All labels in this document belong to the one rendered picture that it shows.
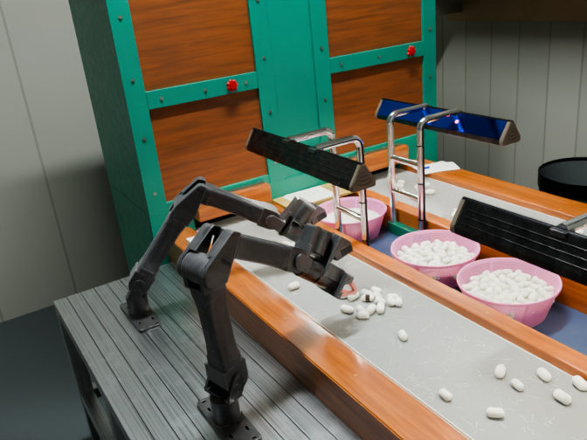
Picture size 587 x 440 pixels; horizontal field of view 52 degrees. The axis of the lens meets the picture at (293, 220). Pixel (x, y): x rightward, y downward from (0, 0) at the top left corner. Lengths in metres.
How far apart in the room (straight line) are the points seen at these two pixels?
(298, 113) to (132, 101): 0.65
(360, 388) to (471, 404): 0.23
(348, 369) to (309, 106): 1.29
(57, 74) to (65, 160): 0.45
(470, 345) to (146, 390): 0.79
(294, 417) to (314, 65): 1.42
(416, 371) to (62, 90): 2.52
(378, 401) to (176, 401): 0.51
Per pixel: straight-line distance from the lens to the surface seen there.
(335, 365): 1.39
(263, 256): 1.30
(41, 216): 3.51
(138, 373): 1.66
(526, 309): 1.64
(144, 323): 1.85
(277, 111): 2.32
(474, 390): 1.37
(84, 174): 3.50
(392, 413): 1.26
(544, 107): 3.76
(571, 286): 1.78
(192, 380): 1.58
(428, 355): 1.46
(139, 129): 2.12
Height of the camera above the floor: 1.58
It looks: 22 degrees down
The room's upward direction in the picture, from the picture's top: 6 degrees counter-clockwise
